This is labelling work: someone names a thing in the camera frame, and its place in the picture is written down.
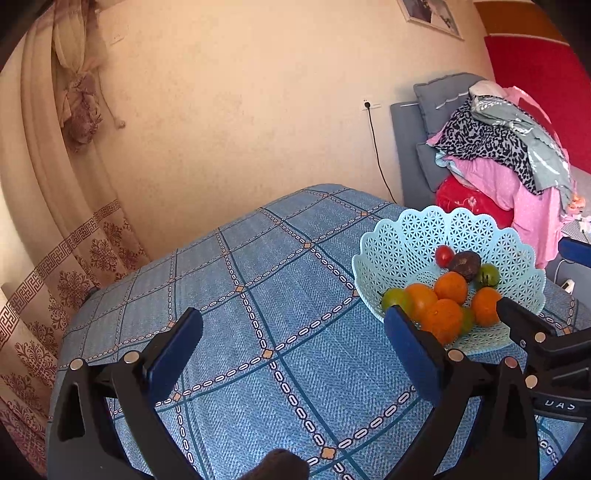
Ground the red wall hanging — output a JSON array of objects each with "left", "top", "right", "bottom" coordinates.
[{"left": 473, "top": 0, "right": 591, "bottom": 174}]

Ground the dark brown avocado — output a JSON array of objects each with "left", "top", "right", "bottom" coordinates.
[{"left": 448, "top": 251, "right": 482, "bottom": 283}]

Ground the pile of clothes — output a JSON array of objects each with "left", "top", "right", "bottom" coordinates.
[{"left": 426, "top": 85, "right": 575, "bottom": 271}]

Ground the dimpled orange mandarin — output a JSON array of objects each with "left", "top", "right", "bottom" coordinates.
[{"left": 421, "top": 299, "right": 464, "bottom": 347}]

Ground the large smooth orange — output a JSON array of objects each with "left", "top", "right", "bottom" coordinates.
[{"left": 405, "top": 283, "right": 438, "bottom": 324}]

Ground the small orange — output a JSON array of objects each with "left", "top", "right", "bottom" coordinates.
[{"left": 434, "top": 271, "right": 469, "bottom": 305}]

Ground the small grey cushion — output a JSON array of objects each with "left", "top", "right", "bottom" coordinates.
[{"left": 416, "top": 142, "right": 455, "bottom": 192}]

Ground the black power cable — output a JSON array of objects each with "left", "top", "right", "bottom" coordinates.
[{"left": 367, "top": 108, "right": 399, "bottom": 204}]

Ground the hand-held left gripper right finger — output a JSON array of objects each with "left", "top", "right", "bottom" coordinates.
[{"left": 384, "top": 305, "right": 540, "bottom": 480}]

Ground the light blue plastic basket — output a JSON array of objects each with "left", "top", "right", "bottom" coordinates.
[{"left": 352, "top": 205, "right": 547, "bottom": 356}]

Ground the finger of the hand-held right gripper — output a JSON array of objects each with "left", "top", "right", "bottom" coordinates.
[
  {"left": 496, "top": 298, "right": 591, "bottom": 370},
  {"left": 558, "top": 237, "right": 591, "bottom": 269}
]

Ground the medium orange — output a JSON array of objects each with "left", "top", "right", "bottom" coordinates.
[{"left": 471, "top": 287, "right": 503, "bottom": 328}]

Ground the grey-green floral cloth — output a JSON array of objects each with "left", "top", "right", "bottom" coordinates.
[{"left": 468, "top": 95, "right": 573, "bottom": 190}]

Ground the large green tomato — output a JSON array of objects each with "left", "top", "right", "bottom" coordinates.
[{"left": 381, "top": 287, "right": 414, "bottom": 315}]

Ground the framed wall picture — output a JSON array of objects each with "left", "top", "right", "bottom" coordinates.
[{"left": 397, "top": 0, "right": 465, "bottom": 41}]

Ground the curtain tieback with tassel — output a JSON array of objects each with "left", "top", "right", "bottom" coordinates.
[{"left": 51, "top": 0, "right": 126, "bottom": 148}]

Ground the beige patterned curtain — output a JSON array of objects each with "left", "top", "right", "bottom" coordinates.
[{"left": 0, "top": 0, "right": 151, "bottom": 462}]

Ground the cream cloth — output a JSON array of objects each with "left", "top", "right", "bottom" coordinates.
[{"left": 470, "top": 80, "right": 509, "bottom": 100}]

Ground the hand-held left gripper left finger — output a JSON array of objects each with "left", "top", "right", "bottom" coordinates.
[{"left": 46, "top": 307, "right": 205, "bottom": 480}]

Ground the small green tomato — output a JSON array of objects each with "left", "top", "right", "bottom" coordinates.
[{"left": 475, "top": 264, "right": 501, "bottom": 289}]

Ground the red floral blanket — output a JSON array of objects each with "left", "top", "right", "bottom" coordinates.
[{"left": 436, "top": 178, "right": 515, "bottom": 227}]

